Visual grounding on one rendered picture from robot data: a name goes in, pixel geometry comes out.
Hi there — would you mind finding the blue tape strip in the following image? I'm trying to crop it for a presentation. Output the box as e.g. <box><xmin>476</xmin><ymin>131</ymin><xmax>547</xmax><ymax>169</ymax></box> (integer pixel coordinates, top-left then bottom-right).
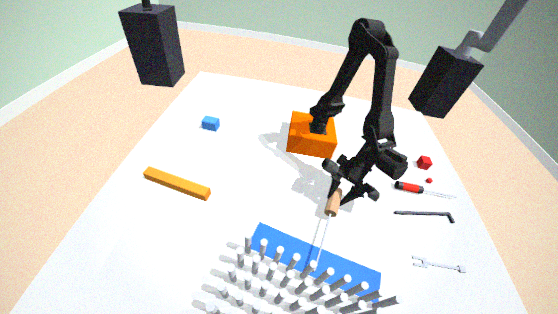
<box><xmin>251</xmin><ymin>222</ymin><xmax>381</xmax><ymax>297</ymax></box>

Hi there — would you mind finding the small blue block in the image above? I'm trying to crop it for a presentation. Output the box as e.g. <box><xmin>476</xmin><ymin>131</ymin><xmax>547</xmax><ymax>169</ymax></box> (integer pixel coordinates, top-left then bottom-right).
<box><xmin>202</xmin><ymin>116</ymin><xmax>220</xmax><ymax>132</ymax></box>

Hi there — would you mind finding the red-handled screwdriver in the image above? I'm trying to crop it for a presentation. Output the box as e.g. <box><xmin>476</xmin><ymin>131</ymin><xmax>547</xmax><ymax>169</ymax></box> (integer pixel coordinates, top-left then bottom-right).
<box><xmin>394</xmin><ymin>181</ymin><xmax>457</xmax><ymax>198</ymax></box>

